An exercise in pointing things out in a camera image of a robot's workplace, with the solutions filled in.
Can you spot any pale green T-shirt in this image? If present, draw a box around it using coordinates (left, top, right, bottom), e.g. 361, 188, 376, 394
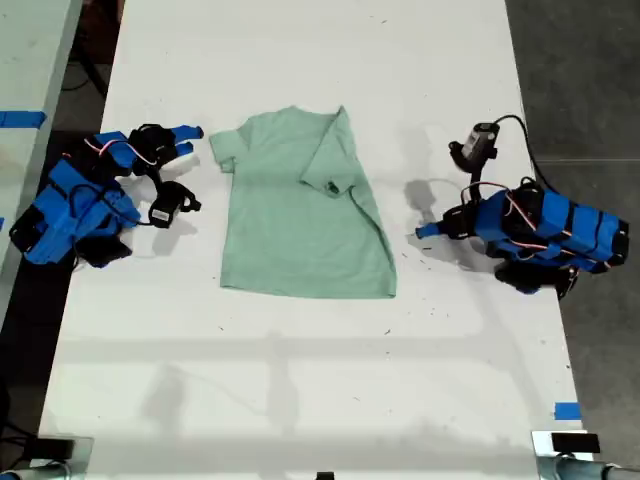
207, 104, 399, 301

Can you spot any pale side table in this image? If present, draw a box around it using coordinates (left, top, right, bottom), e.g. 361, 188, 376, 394
0, 0, 84, 324

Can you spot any long blue tape strip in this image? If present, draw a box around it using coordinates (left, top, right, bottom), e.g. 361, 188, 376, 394
0, 110, 48, 130

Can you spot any short blue tape strip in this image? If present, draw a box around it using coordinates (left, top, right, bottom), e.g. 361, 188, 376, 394
553, 401, 583, 422

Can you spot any small black box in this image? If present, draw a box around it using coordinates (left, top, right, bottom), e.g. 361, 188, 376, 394
36, 438, 77, 461
550, 432, 602, 456

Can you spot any black camera box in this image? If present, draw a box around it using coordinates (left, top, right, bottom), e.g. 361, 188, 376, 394
148, 179, 203, 231
447, 121, 501, 174

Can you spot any black camera cable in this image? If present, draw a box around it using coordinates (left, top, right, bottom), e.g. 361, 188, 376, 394
493, 114, 550, 190

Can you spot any black floor cable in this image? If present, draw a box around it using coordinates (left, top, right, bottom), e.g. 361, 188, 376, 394
61, 48, 109, 100

